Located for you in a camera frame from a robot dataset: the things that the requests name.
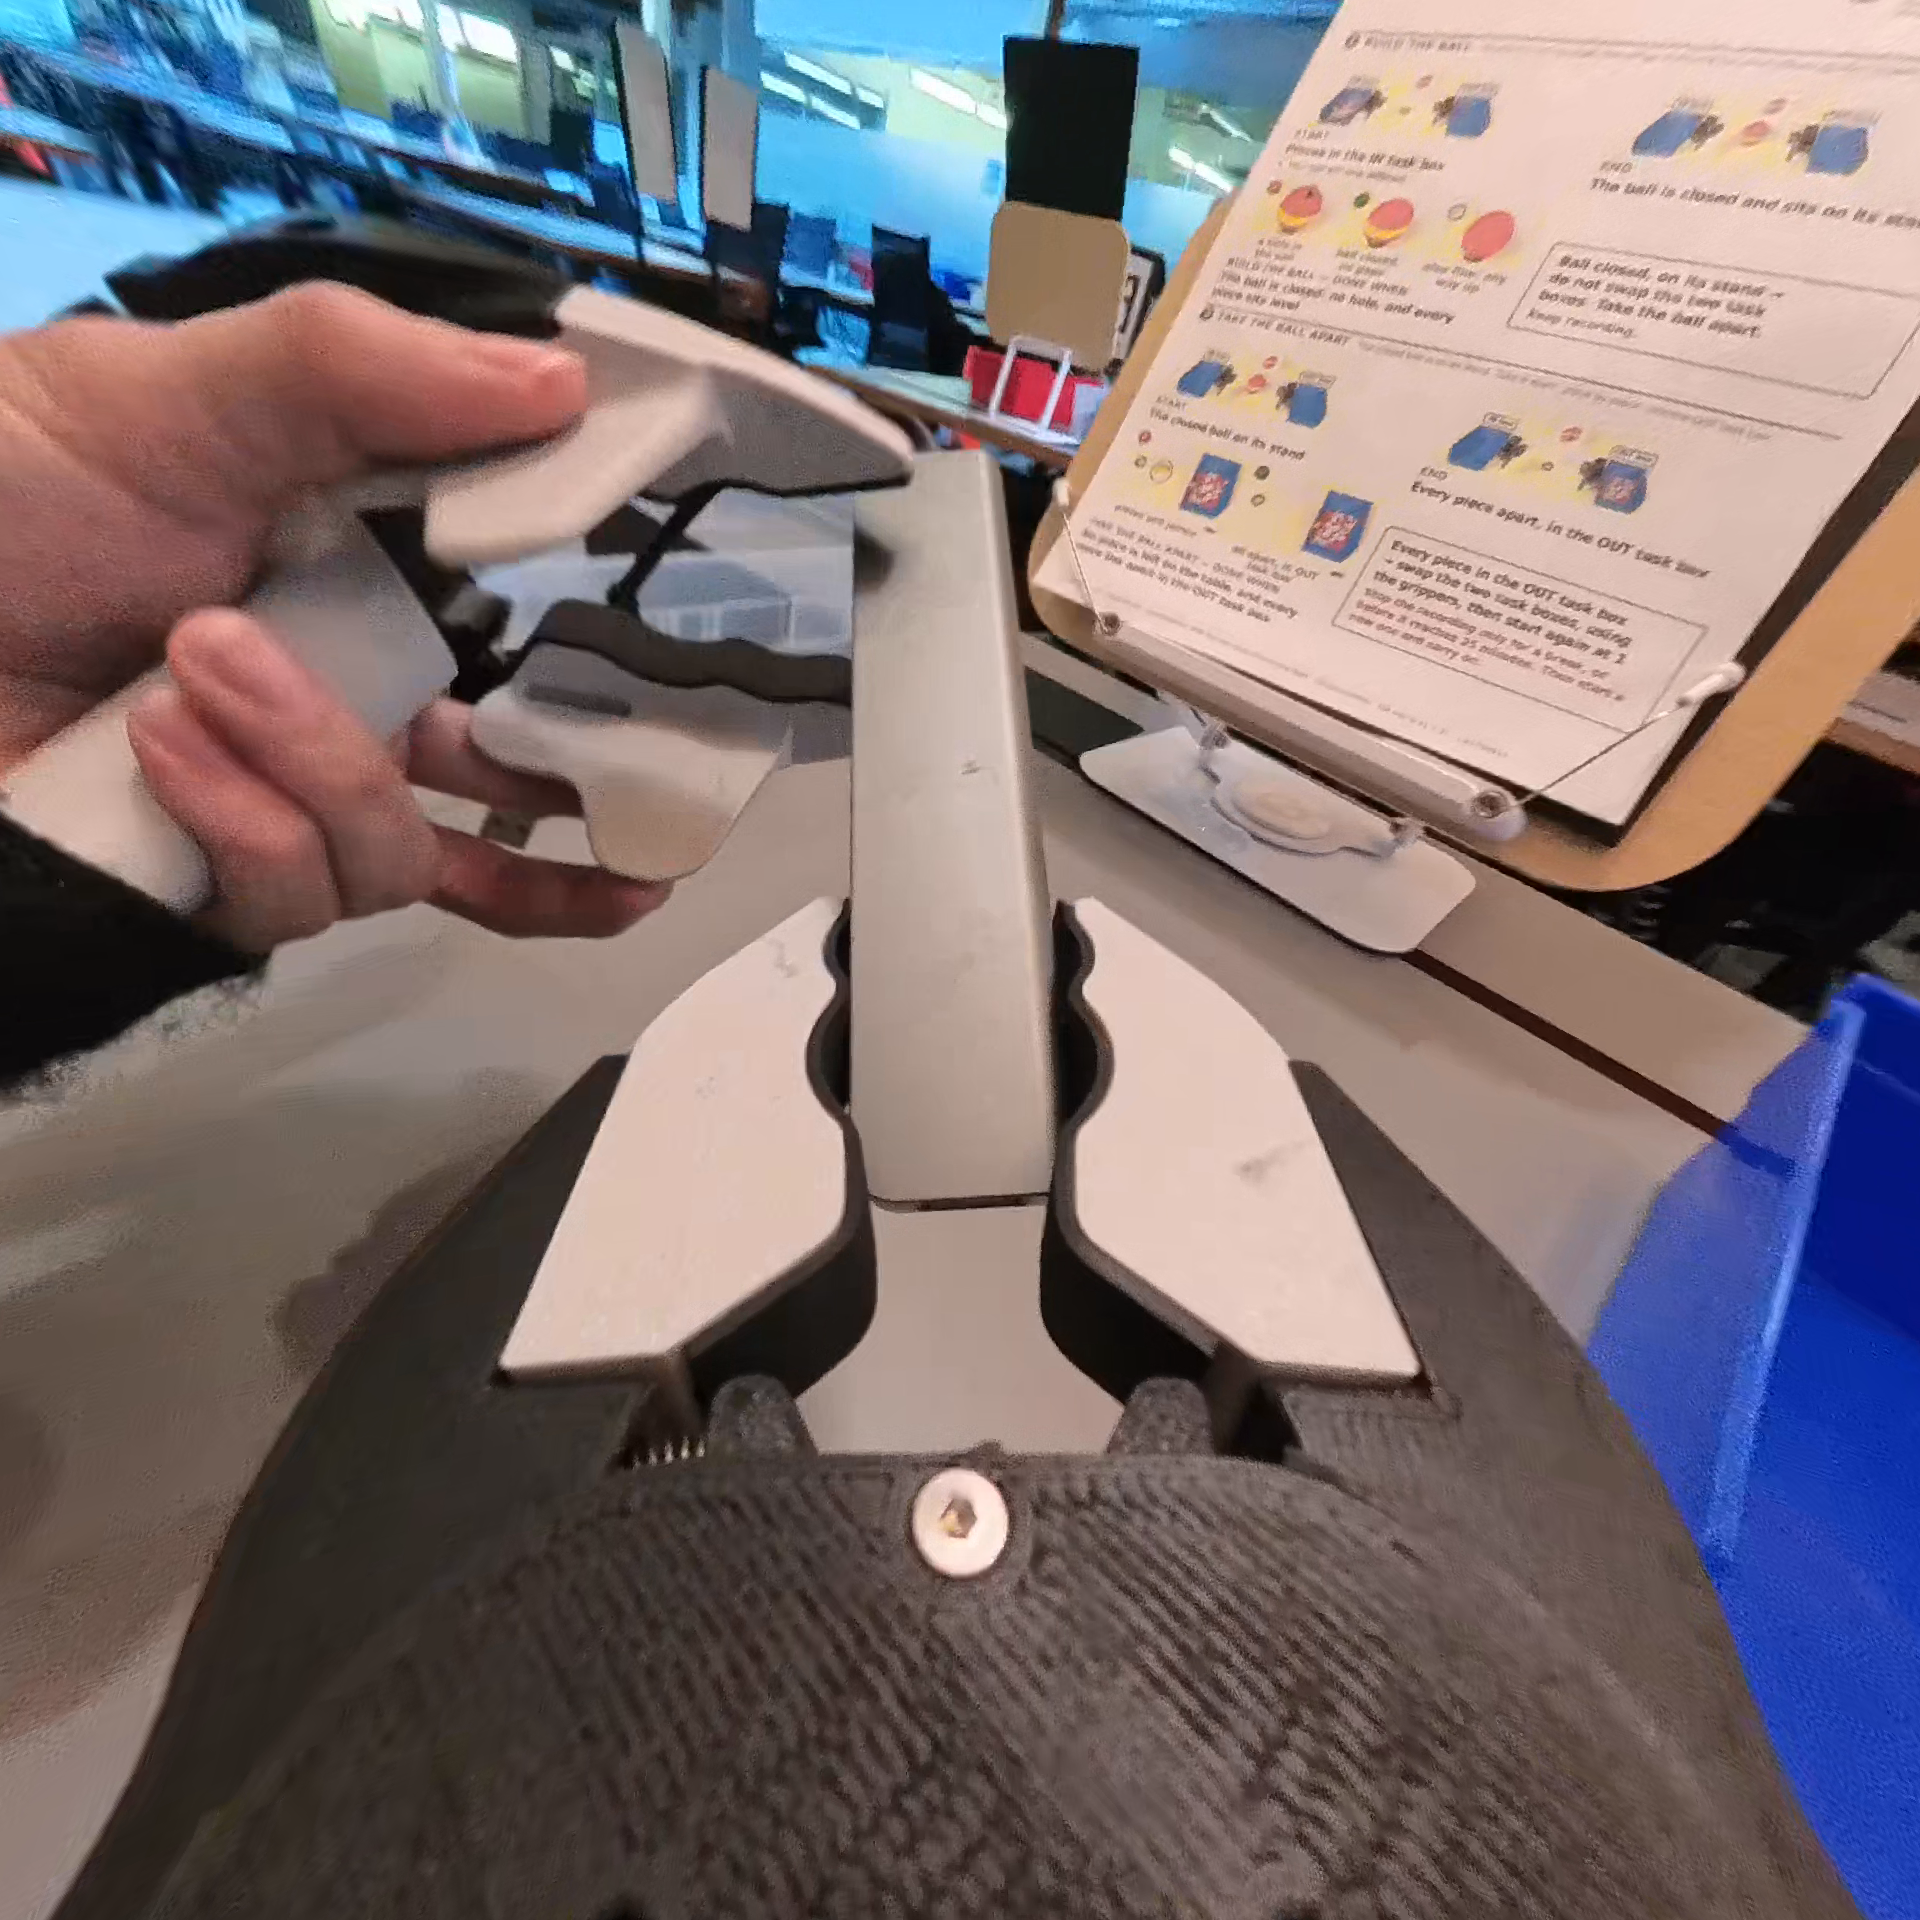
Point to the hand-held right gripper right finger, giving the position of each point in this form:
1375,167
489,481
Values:
1231,1154

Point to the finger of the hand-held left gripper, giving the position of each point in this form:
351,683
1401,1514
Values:
720,398
662,763

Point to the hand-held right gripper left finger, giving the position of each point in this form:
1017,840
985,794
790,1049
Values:
704,1142

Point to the grey metal USB hub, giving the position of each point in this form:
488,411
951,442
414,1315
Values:
945,902

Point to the grey desk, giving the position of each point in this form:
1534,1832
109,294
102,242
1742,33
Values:
376,1079

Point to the person's left hand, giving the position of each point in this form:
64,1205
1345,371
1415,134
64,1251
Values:
181,434

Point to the instruction board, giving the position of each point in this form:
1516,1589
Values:
729,150
647,112

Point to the white stand base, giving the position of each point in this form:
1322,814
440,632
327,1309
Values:
1349,897

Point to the red plastic bin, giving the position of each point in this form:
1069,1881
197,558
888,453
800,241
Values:
1036,394

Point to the wooden document stand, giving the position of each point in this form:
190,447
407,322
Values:
1058,277
1770,758

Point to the black backing board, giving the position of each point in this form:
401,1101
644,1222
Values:
1069,119

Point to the blue plastic bin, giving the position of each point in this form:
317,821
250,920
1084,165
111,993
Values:
1800,1424

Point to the printed instruction sheet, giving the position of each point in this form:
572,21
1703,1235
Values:
1500,375

